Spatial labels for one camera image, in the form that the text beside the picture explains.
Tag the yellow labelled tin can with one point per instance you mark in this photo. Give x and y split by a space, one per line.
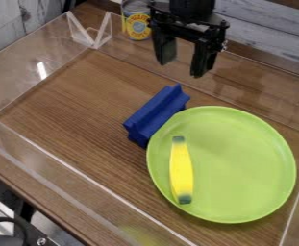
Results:
135 17

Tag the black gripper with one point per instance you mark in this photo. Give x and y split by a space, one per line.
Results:
189 20

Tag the blue plastic block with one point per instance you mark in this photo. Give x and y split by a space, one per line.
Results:
148 118

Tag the yellow toy banana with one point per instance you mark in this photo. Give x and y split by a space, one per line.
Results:
180 171

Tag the green plastic plate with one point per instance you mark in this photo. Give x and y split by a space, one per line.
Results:
244 169

